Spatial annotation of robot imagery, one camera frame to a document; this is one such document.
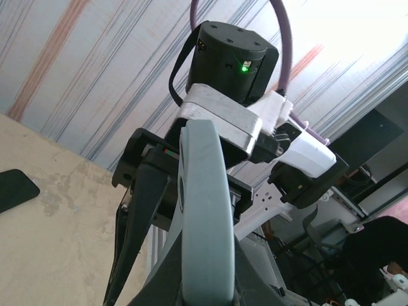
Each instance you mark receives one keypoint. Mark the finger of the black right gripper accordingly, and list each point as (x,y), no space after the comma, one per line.
(150,185)

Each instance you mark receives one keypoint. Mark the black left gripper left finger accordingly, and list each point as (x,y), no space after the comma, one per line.
(165,280)

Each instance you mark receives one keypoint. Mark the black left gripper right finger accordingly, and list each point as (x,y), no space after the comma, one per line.
(261,296)

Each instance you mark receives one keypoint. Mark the blue-grey phone case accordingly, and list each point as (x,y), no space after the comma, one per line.
(207,207)

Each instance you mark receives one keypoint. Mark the black smartphone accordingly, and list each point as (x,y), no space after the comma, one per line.
(16,191)

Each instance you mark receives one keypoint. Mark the person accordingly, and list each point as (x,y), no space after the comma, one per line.
(366,255)

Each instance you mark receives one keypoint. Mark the person's hand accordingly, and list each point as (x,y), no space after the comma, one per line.
(395,269)

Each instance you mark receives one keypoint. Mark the black monitor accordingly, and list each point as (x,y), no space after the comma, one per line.
(382,137)

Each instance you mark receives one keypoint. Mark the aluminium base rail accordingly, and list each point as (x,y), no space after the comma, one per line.
(157,245)

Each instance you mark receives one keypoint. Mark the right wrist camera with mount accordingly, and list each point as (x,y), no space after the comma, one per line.
(220,118)

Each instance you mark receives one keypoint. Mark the aluminium frame post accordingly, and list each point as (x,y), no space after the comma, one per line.
(366,105)

